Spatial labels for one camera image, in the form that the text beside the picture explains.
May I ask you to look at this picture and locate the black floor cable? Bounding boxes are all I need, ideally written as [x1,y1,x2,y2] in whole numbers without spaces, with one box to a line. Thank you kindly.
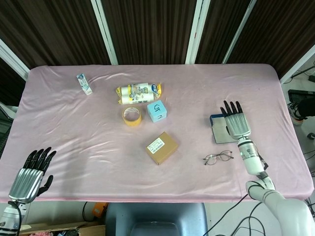
[209,194,279,236]

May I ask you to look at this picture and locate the dark blue glasses case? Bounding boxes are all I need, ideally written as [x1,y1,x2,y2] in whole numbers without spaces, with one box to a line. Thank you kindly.
[209,113,238,145]

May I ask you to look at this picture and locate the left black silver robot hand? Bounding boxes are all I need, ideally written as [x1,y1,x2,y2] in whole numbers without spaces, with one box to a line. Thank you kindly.
[8,147,57,204]

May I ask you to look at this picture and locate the yellow white snack package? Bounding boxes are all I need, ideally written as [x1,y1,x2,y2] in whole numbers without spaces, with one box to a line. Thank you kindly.
[115,83,163,105]

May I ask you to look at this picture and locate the dark slatted screen panel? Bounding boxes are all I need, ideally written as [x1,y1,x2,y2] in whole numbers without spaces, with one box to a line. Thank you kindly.
[186,0,256,65]
[98,0,210,66]
[0,0,119,72]
[222,0,315,83]
[0,38,30,106]

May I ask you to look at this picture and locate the orange device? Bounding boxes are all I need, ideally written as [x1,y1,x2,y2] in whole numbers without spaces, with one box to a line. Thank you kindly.
[91,203,105,221]

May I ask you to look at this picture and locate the brown cardboard box with label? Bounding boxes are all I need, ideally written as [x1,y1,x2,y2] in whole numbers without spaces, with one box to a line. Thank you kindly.
[144,131,179,165]

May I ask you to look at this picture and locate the yellow packing tape roll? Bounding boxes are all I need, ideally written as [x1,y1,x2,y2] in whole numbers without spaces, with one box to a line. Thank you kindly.
[122,106,143,127]

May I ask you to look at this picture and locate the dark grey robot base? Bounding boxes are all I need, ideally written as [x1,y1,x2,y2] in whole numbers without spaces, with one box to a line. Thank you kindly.
[105,203,210,236]

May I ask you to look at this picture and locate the white orange sneaker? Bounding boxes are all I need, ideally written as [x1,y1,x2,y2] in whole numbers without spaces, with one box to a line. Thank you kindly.
[289,102,307,123]

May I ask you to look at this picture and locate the pink tablecloth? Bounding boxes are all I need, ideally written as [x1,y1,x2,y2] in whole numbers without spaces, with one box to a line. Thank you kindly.
[0,64,311,204]

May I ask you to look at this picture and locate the black trousered person leg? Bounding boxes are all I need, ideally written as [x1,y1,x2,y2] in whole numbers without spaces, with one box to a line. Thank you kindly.
[298,98,315,120]

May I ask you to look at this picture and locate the thin-framed eyeglasses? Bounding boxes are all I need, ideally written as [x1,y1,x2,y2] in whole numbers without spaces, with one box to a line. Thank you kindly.
[203,150,234,166]

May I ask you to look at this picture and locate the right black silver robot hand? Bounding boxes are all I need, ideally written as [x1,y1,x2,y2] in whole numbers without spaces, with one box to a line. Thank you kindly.
[220,100,252,141]

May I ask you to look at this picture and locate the black equipment rack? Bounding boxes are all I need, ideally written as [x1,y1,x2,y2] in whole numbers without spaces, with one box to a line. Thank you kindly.
[0,103,17,158]

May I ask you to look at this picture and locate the small blue white carton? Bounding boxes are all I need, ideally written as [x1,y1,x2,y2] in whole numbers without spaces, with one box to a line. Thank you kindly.
[76,73,94,95]

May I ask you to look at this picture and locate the light blue numbered cube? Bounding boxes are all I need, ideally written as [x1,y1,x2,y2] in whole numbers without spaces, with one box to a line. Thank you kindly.
[147,100,168,123]

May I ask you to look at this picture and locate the open cardboard box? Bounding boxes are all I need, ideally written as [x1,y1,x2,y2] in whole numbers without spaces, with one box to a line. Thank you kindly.
[16,221,106,236]

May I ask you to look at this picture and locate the black flat monitor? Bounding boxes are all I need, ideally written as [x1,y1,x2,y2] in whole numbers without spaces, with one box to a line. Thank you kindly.
[287,89,315,101]

